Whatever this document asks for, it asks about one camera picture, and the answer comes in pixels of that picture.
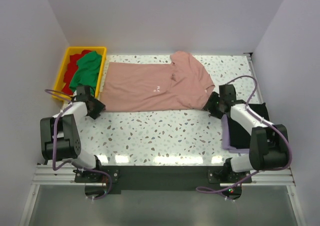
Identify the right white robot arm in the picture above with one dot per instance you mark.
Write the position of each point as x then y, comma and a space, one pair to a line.
269, 148

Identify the lavender folded t shirt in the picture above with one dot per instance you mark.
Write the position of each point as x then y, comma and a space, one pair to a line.
225, 136

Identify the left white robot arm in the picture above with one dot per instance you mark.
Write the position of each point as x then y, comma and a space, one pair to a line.
59, 134

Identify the green t shirt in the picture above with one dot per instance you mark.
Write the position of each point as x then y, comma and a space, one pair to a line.
87, 73

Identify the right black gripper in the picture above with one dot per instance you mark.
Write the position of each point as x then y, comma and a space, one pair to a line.
209, 105

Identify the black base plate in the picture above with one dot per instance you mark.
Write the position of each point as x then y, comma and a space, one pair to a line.
156, 178

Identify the aluminium frame rail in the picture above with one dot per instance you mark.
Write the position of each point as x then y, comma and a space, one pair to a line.
45, 175

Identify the black folded t shirt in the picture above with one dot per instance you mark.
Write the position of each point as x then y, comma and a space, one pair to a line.
242, 120

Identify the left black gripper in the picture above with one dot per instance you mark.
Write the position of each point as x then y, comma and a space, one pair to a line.
99, 106

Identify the pink t shirt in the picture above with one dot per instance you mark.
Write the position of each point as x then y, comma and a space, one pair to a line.
183, 84

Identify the red t shirt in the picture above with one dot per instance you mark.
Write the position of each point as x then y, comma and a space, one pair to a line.
71, 70

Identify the yellow plastic bin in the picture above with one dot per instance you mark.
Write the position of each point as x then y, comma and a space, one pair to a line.
59, 83

